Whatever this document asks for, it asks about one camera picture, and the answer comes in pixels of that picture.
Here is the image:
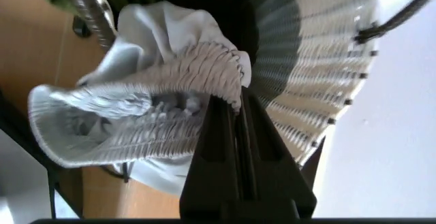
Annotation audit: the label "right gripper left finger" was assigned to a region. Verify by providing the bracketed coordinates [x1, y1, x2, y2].
[179, 94, 245, 219]

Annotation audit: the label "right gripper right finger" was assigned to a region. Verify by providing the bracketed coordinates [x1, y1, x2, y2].
[239, 87, 317, 219]

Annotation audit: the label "pale grey shorts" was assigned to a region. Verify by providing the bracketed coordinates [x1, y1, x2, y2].
[27, 1, 253, 197]

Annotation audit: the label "white laundry basket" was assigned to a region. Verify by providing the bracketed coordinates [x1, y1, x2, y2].
[56, 0, 379, 167]

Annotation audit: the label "black clothes rack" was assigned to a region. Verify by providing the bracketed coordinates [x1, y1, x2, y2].
[0, 87, 84, 219]

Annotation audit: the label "black cable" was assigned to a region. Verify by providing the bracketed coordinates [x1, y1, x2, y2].
[353, 0, 436, 45]

